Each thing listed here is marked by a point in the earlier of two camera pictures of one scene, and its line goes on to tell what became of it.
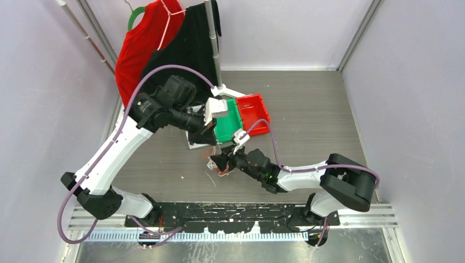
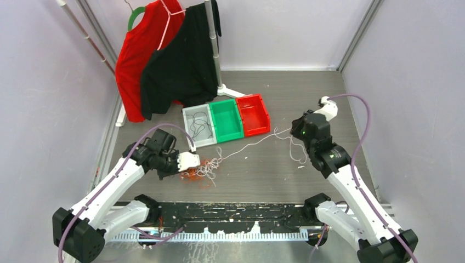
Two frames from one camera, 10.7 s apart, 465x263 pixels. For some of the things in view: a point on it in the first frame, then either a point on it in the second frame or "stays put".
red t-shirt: (160, 23) stays put
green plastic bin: (226, 126) stays put
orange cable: (217, 169) -> (192, 173)
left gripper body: (187, 119) -> (168, 165)
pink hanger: (169, 14) stays put
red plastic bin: (255, 116) stays put
